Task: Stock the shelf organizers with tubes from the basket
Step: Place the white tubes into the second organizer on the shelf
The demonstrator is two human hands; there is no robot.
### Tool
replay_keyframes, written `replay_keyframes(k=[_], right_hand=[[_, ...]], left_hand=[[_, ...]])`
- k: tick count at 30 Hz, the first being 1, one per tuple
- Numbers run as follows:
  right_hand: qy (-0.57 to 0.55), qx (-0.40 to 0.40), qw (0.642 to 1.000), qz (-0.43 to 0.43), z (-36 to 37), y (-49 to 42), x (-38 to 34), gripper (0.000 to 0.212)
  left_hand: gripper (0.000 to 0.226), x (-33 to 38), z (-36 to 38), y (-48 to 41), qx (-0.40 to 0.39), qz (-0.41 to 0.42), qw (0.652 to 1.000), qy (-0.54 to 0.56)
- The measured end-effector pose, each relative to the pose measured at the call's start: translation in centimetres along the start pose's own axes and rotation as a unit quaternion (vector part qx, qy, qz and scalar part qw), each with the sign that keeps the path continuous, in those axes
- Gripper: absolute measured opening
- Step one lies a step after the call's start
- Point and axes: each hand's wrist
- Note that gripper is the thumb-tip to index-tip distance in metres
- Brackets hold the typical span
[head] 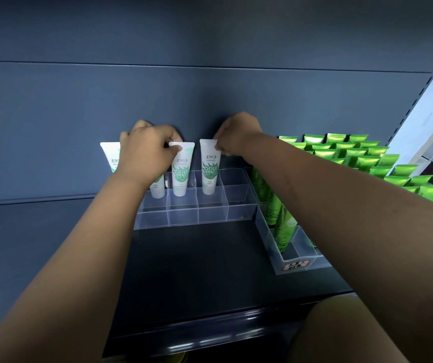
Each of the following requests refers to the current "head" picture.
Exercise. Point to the person's left hand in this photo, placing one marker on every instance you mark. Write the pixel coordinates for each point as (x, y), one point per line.
(144, 154)

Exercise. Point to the person's right fingers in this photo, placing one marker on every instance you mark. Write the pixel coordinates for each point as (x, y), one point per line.
(222, 147)

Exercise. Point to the person's right forearm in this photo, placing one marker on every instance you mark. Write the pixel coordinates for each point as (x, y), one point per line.
(345, 230)

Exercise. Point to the person's right hand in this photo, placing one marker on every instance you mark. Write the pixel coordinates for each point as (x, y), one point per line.
(239, 130)

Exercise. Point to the white tube with green leaf print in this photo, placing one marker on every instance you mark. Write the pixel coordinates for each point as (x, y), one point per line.
(158, 189)
(109, 154)
(181, 170)
(210, 170)

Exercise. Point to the group of green tubes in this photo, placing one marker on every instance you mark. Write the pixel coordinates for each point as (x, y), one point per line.
(356, 154)

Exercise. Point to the clear divided organizer tray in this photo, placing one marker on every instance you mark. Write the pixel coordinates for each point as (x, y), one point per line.
(212, 207)

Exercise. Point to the dark metal shelf board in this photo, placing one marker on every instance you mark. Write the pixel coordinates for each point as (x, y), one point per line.
(201, 268)

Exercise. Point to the person's left fingers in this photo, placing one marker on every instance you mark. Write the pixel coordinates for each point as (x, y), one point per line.
(171, 140)

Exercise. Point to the person's leg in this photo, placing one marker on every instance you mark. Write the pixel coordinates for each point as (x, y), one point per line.
(337, 332)

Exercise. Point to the person's left forearm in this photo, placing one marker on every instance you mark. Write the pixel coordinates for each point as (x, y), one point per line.
(69, 275)

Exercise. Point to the clear tray with red label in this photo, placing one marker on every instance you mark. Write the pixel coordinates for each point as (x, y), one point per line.
(299, 257)

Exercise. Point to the slotted shelf upright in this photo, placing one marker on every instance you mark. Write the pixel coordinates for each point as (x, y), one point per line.
(420, 90)

